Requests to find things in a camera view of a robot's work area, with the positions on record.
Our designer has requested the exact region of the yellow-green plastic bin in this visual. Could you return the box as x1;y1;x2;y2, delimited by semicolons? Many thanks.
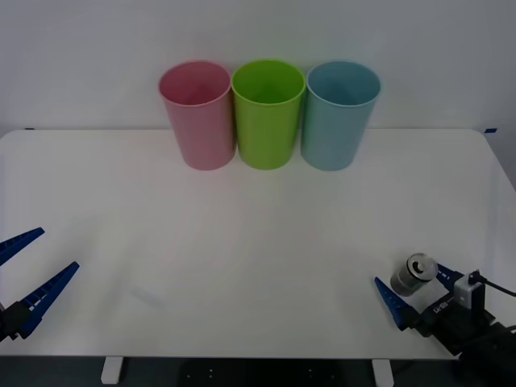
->
231;59;306;171

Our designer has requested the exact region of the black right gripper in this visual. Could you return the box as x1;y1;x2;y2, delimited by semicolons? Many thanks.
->
373;262;496;358

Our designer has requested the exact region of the pink plastic bin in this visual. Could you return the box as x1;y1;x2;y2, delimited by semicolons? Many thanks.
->
157;60;237;172

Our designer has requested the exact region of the pale blue plastic bin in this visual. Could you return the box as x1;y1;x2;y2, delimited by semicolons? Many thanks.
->
300;60;382;172

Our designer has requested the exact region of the silver drink can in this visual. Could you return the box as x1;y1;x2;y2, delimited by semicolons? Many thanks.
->
389;252;439;298

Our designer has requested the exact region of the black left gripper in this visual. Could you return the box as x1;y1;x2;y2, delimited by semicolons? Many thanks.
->
0;227;81;343

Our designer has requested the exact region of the white table leg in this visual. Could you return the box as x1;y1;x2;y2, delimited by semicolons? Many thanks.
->
100;356;123;385
371;358;394;387

